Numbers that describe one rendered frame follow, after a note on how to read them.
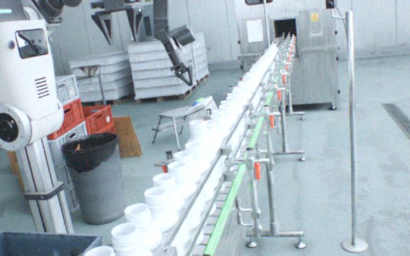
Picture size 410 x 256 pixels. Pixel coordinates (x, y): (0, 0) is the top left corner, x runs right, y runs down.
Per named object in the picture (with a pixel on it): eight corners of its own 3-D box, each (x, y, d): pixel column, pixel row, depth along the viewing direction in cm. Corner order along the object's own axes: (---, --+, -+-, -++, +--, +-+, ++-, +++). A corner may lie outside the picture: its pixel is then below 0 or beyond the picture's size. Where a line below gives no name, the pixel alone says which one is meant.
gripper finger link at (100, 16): (124, 43, 86) (117, 0, 83) (95, 48, 88) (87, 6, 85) (136, 40, 92) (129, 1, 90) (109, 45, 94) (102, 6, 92)
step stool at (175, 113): (180, 133, 530) (176, 103, 520) (210, 140, 483) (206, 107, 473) (151, 143, 503) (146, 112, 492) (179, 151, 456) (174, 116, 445)
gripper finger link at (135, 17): (139, 41, 85) (132, -3, 82) (109, 45, 87) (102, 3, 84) (150, 39, 91) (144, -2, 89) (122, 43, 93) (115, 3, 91)
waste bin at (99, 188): (118, 229, 293) (101, 149, 276) (67, 227, 305) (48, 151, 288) (141, 202, 335) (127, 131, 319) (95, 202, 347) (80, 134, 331)
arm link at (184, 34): (154, 23, 152) (154, 33, 146) (181, 9, 149) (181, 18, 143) (170, 46, 160) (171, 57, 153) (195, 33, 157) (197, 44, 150)
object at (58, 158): (61, 166, 315) (55, 140, 310) (17, 168, 321) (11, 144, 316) (90, 142, 373) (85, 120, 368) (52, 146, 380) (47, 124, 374)
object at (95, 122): (90, 140, 383) (85, 118, 377) (54, 142, 392) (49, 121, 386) (114, 123, 440) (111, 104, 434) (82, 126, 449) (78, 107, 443)
